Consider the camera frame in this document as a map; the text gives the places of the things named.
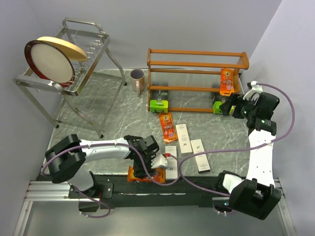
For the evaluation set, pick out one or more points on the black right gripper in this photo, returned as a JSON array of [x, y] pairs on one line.
[[235, 100]]

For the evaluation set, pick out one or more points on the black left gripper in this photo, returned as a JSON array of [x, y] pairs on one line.
[[139, 171]]

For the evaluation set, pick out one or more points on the black green razor box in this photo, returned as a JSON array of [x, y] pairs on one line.
[[159, 101], [217, 101]]

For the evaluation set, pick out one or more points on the orange razor pack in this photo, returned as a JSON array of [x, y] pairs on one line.
[[226, 82], [159, 176], [168, 129]]

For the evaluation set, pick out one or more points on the orange wooden shelf rack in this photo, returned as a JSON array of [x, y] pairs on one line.
[[191, 76]]

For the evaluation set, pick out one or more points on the steel dish rack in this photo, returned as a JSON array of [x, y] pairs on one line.
[[89, 36]]

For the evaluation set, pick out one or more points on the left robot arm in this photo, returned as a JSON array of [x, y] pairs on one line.
[[65, 159]]

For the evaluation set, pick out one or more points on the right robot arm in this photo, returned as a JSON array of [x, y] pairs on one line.
[[254, 195]]

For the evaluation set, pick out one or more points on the white box left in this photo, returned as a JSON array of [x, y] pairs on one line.
[[172, 170]]

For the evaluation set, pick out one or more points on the white box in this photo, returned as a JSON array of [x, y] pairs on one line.
[[172, 170], [201, 160], [183, 138]]

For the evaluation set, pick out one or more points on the white box middle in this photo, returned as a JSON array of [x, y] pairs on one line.
[[183, 138]]

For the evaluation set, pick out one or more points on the white box right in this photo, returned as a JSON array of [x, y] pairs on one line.
[[201, 160]]

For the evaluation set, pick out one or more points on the pink mug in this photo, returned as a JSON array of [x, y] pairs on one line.
[[137, 78]]

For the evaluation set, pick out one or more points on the tan wooden plate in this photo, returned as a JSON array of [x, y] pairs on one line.
[[72, 51]]

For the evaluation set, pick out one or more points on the red rimmed white plate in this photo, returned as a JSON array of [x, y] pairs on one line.
[[49, 63]]

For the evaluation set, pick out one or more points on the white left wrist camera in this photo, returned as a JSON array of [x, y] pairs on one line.
[[160, 161]]

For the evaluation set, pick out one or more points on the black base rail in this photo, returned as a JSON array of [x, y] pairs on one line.
[[116, 192]]

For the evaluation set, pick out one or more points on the aluminium frame rail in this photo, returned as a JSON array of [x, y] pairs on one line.
[[43, 191]]

